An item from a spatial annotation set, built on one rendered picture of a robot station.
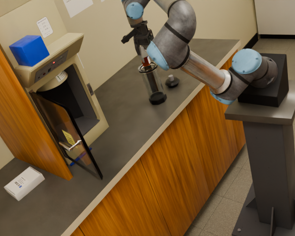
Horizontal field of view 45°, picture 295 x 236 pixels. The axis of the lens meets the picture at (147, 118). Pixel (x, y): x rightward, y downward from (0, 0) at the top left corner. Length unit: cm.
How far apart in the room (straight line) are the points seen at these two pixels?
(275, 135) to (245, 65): 46
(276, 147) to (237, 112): 29
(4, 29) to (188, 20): 74
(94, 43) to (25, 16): 88
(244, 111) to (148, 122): 50
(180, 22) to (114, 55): 129
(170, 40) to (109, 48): 124
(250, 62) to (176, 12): 43
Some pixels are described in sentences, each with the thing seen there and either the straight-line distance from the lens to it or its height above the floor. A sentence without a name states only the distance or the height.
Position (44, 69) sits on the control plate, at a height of 146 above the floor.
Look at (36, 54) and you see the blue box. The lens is 152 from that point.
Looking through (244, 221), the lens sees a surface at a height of 2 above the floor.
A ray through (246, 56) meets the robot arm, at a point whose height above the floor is 125.
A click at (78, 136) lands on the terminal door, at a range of 144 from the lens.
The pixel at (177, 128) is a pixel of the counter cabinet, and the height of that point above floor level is 80.
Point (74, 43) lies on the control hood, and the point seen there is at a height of 149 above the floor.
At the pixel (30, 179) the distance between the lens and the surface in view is 184.
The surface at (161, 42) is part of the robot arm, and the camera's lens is 133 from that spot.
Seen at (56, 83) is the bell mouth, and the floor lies 133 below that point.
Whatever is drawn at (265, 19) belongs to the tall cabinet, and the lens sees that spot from 445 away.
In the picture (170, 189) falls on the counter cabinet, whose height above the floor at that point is 50.
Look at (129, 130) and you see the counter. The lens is 189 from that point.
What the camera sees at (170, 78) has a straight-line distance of 211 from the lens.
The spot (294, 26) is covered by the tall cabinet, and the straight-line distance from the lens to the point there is 437.
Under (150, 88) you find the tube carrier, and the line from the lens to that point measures 196.
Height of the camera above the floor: 200
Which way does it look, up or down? 33 degrees down
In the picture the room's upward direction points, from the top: 20 degrees counter-clockwise
